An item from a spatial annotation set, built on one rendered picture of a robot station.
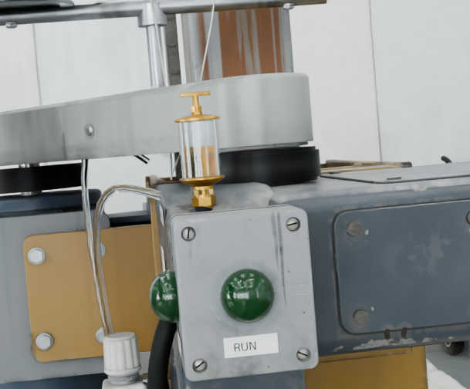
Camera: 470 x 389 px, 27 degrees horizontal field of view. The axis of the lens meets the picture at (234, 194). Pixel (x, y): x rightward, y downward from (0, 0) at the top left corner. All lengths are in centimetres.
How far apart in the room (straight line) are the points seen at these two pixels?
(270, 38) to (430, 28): 501
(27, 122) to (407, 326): 43
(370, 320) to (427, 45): 549
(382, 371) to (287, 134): 30
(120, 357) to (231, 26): 44
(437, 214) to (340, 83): 530
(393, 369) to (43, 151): 38
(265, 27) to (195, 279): 59
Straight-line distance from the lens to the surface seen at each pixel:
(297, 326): 54
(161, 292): 54
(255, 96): 70
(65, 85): 577
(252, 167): 69
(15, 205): 100
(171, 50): 113
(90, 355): 97
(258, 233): 53
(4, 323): 98
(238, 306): 52
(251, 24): 109
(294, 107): 71
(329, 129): 588
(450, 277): 61
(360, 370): 92
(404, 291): 61
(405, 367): 93
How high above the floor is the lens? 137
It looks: 3 degrees down
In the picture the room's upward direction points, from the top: 5 degrees counter-clockwise
